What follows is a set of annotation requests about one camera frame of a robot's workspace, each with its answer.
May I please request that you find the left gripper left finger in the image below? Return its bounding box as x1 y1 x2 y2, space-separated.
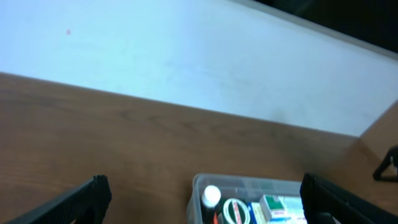
9 175 112 224

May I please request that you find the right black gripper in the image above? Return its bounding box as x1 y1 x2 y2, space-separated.
373 146 397 182

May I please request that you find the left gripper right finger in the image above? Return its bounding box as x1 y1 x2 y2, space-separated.
300 173 397 224

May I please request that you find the white green medicine box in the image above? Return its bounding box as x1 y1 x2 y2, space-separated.
259 195 307 223

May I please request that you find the dark green square box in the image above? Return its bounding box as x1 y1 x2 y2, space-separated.
217 198 251 224

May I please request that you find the red orange small box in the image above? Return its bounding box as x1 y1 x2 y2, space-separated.
213 213 218 224

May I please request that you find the black bottle white cap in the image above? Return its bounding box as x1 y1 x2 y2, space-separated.
200 185 221 224

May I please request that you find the clear plastic container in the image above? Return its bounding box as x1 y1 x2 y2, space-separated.
186 174 301 224

